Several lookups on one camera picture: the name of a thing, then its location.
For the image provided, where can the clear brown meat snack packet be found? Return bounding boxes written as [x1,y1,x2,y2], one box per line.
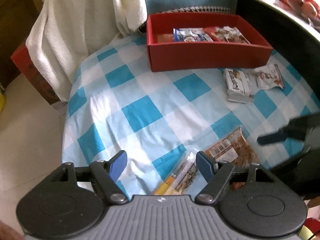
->
[204,126,261,190]

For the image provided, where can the yellow clear fish snack packet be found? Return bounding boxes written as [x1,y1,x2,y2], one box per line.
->
[153,151,198,196]

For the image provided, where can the white Kaprons wafer packet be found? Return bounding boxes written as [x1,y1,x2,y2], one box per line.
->
[223,68,255,103]

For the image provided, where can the white duck snack packet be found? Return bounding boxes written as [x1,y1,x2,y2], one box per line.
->
[253,64,285,90]

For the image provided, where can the white gluten snack packet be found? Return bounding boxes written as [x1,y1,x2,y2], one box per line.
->
[203,27,228,42]

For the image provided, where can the brown silver chips packet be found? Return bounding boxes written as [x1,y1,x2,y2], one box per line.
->
[220,26,250,44]

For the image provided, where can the blue small snack packet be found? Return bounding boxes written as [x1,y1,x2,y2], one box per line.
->
[173,28,213,42]

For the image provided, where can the blue white checkered tablecloth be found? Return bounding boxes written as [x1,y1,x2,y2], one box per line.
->
[62,35,319,196]

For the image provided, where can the dark coffee table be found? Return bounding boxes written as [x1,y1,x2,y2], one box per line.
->
[235,0,319,96]

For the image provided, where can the red cardboard box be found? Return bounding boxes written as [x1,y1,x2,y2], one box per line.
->
[146,12,273,72]

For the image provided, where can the yellow plastic bag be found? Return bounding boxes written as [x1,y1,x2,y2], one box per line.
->
[0,84,7,113]

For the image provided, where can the red gift box on floor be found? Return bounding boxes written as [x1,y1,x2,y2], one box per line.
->
[10,40,67,116]

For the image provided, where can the white towel blanket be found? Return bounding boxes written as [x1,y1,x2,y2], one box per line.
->
[26,0,148,101]

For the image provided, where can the wooden door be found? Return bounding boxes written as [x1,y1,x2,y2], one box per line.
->
[1,0,39,87]

